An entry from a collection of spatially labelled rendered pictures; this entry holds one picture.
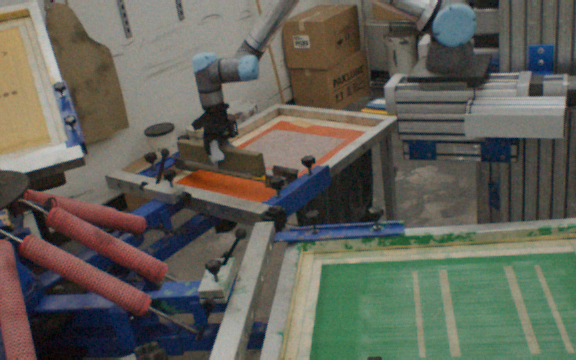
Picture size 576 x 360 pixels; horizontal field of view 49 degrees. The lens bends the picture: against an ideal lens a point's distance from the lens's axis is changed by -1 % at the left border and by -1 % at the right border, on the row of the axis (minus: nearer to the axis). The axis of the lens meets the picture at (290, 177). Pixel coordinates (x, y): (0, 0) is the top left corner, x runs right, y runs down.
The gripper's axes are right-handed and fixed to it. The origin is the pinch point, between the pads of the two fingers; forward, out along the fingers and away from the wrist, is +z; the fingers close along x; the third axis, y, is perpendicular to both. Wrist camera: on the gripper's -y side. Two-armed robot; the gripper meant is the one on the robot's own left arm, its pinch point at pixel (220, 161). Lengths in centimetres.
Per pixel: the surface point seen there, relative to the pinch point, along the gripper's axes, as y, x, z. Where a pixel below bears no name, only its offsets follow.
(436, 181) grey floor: -24, 199, 105
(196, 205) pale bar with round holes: 8.9, -21.1, 3.8
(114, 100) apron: -195, 101, 31
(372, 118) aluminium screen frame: 20, 62, 7
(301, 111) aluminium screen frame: -14, 62, 7
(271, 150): -4.6, 30.3, 9.8
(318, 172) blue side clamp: 30.2, 11.6, 4.4
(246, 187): 6.7, 2.9, 9.8
